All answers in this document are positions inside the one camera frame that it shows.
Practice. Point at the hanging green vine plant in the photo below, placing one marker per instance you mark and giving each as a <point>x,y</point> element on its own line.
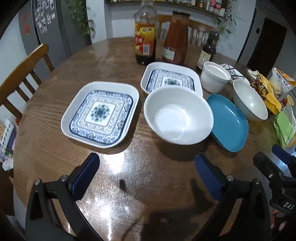
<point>81,16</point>

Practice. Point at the grey refrigerator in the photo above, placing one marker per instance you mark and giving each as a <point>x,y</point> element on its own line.
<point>57,30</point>

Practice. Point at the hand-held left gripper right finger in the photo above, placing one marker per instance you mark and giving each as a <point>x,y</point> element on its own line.
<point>208,178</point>

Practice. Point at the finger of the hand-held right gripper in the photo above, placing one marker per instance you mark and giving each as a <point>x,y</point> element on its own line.
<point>284,154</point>
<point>269,165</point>

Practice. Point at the wall shelf with jars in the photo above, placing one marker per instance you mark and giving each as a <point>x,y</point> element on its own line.
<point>208,5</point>

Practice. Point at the plain white bowl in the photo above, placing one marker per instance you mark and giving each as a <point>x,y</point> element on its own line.
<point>178,118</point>

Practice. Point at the wooden chair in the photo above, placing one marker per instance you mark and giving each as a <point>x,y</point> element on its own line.
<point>201,32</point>
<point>23,78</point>
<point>163,25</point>

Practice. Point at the boxes on floor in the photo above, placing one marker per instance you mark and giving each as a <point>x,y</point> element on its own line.
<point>8,143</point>

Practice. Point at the small white tray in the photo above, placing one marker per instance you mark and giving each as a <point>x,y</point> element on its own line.
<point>241,80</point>

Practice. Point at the green packet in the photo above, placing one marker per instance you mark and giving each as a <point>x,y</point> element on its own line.
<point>285,129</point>

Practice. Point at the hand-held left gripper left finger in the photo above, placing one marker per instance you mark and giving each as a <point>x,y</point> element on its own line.
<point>85,176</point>

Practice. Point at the yellow snack bag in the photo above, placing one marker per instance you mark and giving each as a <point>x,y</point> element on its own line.
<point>266,92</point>

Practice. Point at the square blue patterned plate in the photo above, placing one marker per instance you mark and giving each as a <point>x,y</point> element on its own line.
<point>171,78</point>
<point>99,113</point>

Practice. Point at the red sauce jar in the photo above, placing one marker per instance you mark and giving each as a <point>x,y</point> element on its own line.
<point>175,41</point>

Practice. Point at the dark door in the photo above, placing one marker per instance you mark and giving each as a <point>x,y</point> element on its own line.
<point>266,46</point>

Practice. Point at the soy sauce bottle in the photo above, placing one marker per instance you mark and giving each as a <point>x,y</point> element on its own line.
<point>145,39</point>

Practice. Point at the small-leaved green vine plant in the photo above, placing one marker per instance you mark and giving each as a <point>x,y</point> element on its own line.
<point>225,18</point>

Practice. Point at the white bun package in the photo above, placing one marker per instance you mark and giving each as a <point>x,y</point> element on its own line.
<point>282,81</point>

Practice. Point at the small dark sauce bottle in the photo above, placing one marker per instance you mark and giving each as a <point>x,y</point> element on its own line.
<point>207,53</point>

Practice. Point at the fridge photo magnets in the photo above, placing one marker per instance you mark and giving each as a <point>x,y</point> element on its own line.
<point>45,16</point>

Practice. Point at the ribbed white bowl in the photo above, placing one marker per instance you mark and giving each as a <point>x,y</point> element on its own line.
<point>249,102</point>

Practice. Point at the person's right hand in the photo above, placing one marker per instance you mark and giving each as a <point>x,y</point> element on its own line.
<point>275,217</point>

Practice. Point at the white straight-sided cup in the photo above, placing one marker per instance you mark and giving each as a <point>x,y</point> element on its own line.
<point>214,77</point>

